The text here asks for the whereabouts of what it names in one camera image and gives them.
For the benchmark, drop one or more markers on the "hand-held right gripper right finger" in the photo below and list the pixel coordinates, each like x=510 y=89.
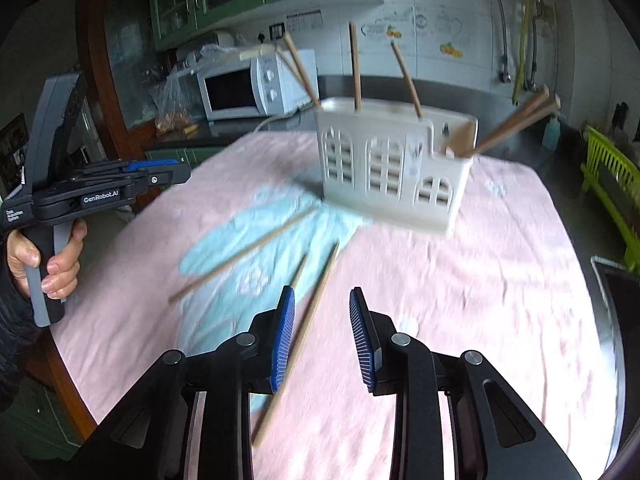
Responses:
x=361 y=340

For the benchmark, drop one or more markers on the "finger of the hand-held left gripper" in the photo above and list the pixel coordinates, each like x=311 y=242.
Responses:
x=145 y=166
x=165 y=179

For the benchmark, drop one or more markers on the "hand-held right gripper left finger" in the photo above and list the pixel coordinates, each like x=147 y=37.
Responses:
x=282 y=340

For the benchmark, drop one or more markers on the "cream plastic utensil holder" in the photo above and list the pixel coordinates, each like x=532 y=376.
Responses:
x=390 y=170

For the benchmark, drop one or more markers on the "person's left forearm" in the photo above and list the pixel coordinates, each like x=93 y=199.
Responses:
x=12 y=340

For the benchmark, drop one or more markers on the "person's left hand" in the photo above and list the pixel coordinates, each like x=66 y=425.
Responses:
x=67 y=270

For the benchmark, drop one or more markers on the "green base cabinet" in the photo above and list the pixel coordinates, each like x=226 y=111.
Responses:
x=180 y=156

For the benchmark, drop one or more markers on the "clear plastic bag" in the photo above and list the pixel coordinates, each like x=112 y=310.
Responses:
x=175 y=95

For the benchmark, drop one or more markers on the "white microwave oven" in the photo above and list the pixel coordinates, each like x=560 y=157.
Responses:
x=230 y=90

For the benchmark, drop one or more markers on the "pink towel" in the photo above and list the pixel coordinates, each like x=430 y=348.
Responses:
x=475 y=300

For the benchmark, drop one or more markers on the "black power outlet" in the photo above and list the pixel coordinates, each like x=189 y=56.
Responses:
x=277 y=31

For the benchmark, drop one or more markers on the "steel sink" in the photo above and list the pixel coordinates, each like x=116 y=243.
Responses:
x=622 y=320

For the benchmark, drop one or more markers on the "clear soap bottle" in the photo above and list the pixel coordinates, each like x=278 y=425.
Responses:
x=551 y=135

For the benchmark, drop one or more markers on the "green plastic dish rack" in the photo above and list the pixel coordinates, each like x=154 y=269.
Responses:
x=610 y=185

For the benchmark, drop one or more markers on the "black kitchen knives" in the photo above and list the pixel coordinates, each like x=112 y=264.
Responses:
x=621 y=116

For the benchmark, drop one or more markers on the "brown wooden door frame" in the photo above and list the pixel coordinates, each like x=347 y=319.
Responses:
x=95 y=75

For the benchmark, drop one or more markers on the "white wall label sheet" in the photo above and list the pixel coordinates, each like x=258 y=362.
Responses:
x=304 y=21

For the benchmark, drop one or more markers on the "fruit wall sticker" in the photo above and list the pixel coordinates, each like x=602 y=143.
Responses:
x=415 y=22

